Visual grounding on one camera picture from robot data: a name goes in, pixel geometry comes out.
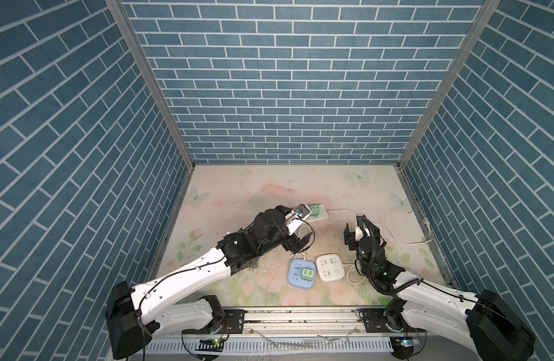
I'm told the blue square power socket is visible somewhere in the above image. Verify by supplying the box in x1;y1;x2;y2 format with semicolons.
288;259;316;290

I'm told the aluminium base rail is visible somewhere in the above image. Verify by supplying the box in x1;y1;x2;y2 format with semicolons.
109;305;494;357

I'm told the white square power socket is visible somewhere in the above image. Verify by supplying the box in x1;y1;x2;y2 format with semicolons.
315;254;345;282

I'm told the green plug adapter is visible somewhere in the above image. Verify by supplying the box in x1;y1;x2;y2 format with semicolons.
301;268;315;282
309;205;322;217

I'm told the white coiled socket cable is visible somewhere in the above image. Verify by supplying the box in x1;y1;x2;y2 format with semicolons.
343;262;370;285

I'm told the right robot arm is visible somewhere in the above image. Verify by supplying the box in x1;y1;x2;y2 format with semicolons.
343;215;536;360

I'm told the white long power strip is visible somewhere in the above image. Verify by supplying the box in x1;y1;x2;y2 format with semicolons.
305;204;329;223

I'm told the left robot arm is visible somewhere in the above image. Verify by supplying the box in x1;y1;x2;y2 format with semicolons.
105;205;311;359

